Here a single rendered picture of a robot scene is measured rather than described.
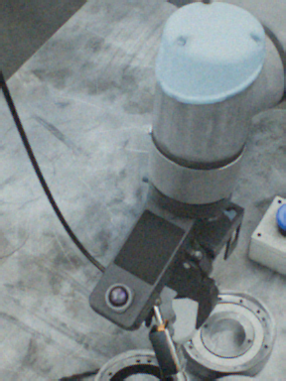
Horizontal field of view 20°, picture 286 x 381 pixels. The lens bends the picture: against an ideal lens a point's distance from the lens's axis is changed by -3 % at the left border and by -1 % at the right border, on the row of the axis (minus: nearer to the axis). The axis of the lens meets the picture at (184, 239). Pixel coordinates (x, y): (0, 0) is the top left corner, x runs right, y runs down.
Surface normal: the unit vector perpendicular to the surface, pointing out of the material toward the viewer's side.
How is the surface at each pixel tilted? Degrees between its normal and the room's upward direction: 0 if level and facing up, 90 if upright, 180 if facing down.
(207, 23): 8
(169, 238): 23
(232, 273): 0
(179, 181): 82
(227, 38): 8
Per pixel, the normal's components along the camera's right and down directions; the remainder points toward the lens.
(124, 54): 0.03, -0.57
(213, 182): 0.25, 0.75
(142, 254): -0.14, -0.24
